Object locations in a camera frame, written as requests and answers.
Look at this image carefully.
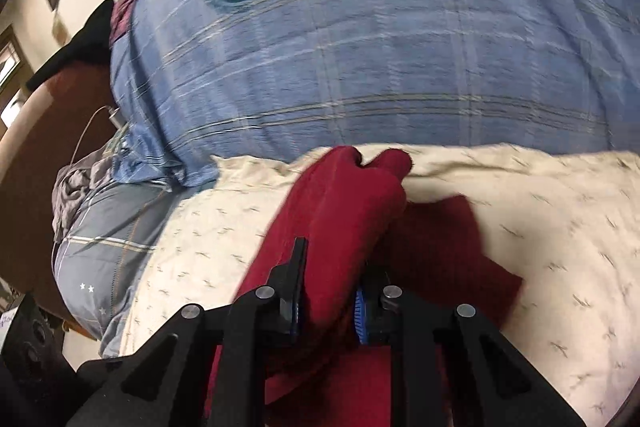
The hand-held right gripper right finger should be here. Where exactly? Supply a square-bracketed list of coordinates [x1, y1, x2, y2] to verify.
[354, 268, 586, 427]

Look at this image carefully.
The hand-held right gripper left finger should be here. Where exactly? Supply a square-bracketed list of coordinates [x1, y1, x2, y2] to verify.
[65, 237, 308, 427]

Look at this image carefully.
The red knit garment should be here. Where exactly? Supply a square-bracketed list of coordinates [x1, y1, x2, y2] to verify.
[205, 146, 523, 427]

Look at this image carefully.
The grey plaid pillow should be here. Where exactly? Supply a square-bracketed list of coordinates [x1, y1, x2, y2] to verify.
[52, 179, 173, 358]

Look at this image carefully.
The cream patterned bedsheet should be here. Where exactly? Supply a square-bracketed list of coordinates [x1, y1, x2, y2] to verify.
[117, 143, 640, 427]

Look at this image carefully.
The grey floral cloth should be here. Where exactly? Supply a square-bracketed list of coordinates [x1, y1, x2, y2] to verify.
[52, 142, 126, 233]

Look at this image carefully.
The black box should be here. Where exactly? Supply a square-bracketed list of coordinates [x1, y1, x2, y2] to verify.
[0, 292, 76, 388]

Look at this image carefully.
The blue plaid blanket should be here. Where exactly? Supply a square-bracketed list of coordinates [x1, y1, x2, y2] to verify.
[109, 0, 640, 188]

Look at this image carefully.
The brown wooden headboard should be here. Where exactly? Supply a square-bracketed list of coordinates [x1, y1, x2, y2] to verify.
[0, 62, 121, 338]

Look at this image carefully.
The black cloth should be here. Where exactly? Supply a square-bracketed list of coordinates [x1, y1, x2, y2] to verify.
[25, 0, 117, 90]

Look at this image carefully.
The wooden framed window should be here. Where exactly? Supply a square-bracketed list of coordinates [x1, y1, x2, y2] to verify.
[0, 24, 31, 128]

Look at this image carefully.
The white cable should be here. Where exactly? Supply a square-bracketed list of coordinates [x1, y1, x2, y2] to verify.
[50, 106, 113, 278]

